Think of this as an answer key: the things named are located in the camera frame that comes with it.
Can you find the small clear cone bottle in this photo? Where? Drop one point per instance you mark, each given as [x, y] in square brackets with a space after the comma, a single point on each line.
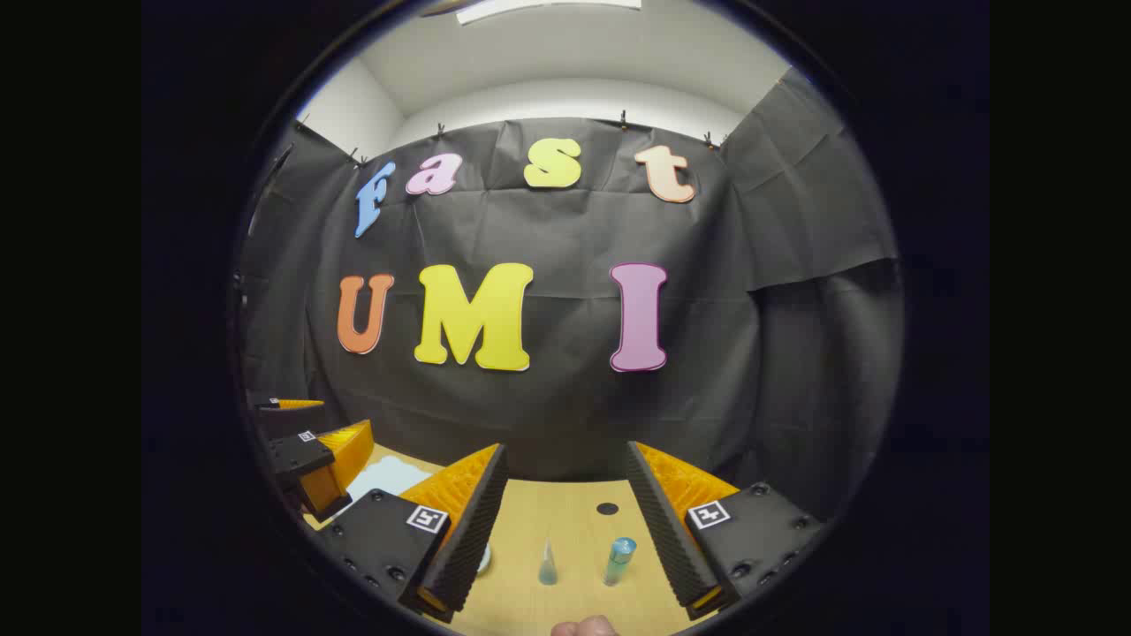
[548, 567]

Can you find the white round jar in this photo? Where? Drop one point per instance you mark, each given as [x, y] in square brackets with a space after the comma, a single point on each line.
[484, 559]

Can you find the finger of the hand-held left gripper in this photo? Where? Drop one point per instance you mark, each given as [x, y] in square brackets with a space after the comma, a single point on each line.
[287, 419]
[300, 455]

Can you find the white suitcase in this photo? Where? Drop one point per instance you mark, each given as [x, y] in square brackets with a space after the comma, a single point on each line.
[389, 477]

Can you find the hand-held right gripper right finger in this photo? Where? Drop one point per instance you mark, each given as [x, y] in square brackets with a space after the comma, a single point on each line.
[663, 530]

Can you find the blue translucent bottle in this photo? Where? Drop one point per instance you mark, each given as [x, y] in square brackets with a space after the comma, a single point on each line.
[619, 561]

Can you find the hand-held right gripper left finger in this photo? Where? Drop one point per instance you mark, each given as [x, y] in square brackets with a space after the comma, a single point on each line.
[473, 539]

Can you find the white ceiling light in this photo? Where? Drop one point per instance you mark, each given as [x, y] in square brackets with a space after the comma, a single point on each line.
[548, 7]

